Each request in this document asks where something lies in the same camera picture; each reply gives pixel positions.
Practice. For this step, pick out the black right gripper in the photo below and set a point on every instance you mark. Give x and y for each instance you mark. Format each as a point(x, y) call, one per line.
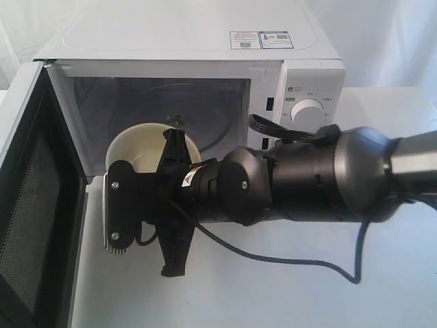
point(156, 191)

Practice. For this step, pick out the cream ceramic bowl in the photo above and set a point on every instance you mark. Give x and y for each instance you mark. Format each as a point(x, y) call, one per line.
point(141, 145)

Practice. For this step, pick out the white microwave door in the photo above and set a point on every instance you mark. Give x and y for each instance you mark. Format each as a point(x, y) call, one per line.
point(42, 204)

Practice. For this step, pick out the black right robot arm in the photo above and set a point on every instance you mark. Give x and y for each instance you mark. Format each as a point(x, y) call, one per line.
point(357, 175)

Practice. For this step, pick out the white microwave oven body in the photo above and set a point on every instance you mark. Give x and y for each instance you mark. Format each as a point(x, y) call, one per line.
point(111, 45)

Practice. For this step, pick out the upper white control knob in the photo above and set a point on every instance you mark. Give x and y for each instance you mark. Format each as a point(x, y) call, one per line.
point(307, 112)

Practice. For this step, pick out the blue white warning sticker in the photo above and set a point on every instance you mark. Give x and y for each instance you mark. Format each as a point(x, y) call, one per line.
point(260, 40)

